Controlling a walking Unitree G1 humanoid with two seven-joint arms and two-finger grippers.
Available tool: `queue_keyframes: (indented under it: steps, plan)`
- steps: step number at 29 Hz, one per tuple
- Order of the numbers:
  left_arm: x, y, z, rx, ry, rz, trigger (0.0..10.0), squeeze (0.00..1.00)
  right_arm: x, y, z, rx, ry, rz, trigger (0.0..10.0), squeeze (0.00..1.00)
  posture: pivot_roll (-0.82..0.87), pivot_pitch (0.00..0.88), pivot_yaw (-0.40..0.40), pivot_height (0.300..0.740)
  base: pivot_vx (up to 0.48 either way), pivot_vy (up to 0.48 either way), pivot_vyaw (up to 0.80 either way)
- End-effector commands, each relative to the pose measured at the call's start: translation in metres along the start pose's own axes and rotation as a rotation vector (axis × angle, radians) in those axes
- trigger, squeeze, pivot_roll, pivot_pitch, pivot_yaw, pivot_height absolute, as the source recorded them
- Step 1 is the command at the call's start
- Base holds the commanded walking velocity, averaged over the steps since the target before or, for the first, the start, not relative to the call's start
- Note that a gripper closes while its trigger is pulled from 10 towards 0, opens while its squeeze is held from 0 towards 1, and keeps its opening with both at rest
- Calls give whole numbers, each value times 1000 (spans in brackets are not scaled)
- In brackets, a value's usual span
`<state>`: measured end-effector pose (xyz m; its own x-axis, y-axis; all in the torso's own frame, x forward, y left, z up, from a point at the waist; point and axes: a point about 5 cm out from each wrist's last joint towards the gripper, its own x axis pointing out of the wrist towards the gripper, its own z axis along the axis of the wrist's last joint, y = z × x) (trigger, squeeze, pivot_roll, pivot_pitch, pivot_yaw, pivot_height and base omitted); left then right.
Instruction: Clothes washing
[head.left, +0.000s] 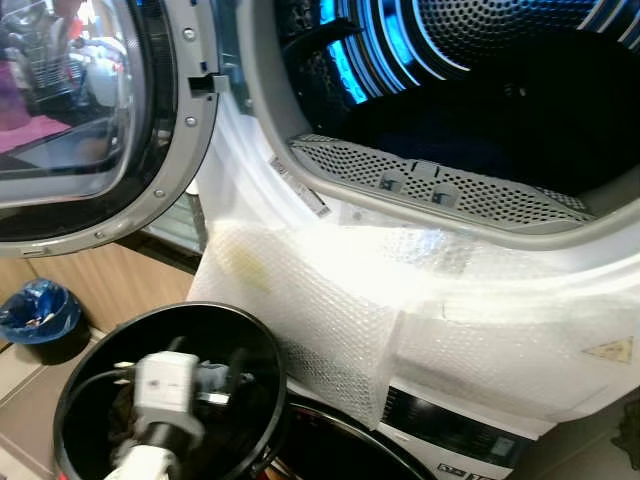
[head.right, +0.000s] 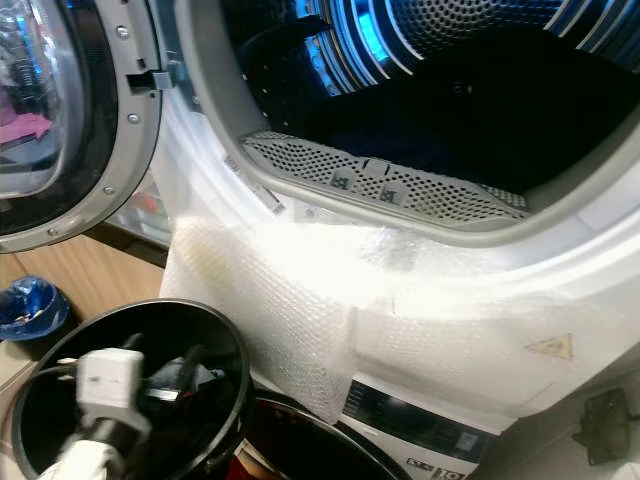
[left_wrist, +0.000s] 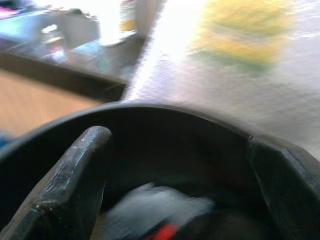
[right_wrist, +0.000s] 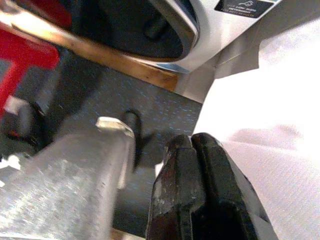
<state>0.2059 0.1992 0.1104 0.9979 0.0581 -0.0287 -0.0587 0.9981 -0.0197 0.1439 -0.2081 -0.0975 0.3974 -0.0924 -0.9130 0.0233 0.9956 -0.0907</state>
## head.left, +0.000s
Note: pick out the clear bubble wrap sheet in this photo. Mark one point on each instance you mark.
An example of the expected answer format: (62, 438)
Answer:
(400, 300)

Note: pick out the black wall fitting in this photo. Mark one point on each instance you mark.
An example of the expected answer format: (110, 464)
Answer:
(632, 435)

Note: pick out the white washing machine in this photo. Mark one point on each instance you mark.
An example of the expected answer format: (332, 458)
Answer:
(450, 430)

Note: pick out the blue lined waste bin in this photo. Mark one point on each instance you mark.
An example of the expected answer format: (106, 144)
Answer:
(40, 312)

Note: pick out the light wooden cabinet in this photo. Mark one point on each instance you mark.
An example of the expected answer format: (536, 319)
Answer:
(110, 285)

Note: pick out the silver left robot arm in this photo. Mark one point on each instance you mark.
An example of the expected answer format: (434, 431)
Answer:
(150, 462)

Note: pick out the grey perforated lint filter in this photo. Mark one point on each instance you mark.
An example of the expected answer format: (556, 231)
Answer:
(440, 185)

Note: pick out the yellow triangle warning sticker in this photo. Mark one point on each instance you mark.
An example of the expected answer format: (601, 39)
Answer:
(612, 353)

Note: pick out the black round laundry bucket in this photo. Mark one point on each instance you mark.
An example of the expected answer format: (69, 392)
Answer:
(150, 325)

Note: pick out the round glass dryer door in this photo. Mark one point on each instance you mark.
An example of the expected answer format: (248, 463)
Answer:
(150, 120)

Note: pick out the white tumble dryer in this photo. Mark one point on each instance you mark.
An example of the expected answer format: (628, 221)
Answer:
(260, 120)

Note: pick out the grey label strip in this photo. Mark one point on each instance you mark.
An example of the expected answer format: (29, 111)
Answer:
(300, 188)

